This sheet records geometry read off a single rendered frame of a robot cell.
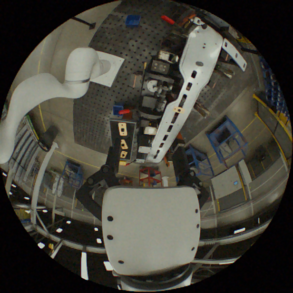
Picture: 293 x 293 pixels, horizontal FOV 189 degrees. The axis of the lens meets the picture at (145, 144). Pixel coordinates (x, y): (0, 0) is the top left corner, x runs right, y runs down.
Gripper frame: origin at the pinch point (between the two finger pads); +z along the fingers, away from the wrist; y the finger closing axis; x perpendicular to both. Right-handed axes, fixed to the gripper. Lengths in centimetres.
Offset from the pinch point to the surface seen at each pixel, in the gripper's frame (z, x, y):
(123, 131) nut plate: 27.5, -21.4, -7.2
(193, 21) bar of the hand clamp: 23.3, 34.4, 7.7
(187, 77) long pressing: 45, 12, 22
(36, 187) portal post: -43, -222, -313
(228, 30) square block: 39, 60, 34
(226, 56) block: 47, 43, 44
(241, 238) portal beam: -199, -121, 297
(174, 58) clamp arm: 33.9, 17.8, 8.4
